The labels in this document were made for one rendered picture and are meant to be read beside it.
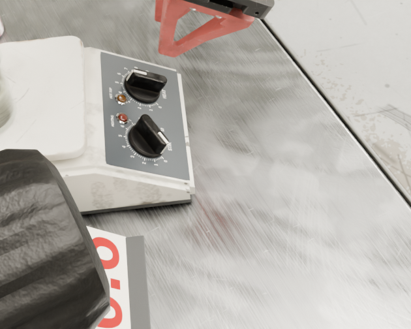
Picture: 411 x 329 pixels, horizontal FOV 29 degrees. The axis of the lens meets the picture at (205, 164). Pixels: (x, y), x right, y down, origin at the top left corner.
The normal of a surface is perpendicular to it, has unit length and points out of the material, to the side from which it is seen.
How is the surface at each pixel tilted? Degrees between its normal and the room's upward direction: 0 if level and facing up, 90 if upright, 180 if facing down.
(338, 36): 0
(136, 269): 0
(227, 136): 0
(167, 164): 30
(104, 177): 90
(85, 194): 90
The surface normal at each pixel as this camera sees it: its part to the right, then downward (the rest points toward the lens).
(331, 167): -0.04, -0.57
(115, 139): 0.46, -0.55
